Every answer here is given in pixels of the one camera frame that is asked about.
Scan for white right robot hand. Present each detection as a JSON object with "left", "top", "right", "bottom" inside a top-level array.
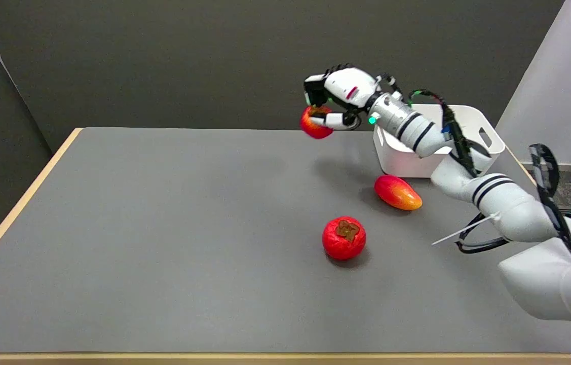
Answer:
[{"left": 303, "top": 64, "right": 383, "bottom": 131}]

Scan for red pomegranate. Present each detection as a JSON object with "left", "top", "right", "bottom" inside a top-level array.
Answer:
[{"left": 300, "top": 105, "right": 335, "bottom": 139}]

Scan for white plastic box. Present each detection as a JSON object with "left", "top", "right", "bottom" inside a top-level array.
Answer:
[{"left": 373, "top": 104, "right": 506, "bottom": 178}]

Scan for red orange mango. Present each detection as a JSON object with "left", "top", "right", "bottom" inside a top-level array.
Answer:
[{"left": 374, "top": 175, "right": 423, "bottom": 211}]

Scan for red persimmon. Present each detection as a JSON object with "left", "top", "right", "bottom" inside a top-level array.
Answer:
[{"left": 322, "top": 216, "right": 367, "bottom": 261}]

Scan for white zip tie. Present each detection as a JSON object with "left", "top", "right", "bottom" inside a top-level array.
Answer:
[{"left": 431, "top": 213, "right": 502, "bottom": 246}]

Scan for black cable loop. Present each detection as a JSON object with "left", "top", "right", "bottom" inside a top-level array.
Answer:
[{"left": 408, "top": 89, "right": 491, "bottom": 178}]

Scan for black braided cable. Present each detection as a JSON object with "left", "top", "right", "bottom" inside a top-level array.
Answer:
[{"left": 528, "top": 143, "right": 571, "bottom": 266}]

